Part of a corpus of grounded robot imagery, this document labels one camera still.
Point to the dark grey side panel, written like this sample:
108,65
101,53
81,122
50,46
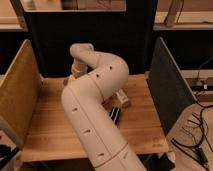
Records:
172,96

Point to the black back panel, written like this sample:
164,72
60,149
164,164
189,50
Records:
127,34

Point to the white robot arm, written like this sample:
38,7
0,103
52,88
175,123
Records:
96,76

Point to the yellow wooden side panel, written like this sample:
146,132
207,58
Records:
19,91

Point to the white ceramic cup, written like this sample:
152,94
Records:
66,81

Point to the black striped object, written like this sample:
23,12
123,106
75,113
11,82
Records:
115,114

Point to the small beige box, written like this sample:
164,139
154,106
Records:
123,99

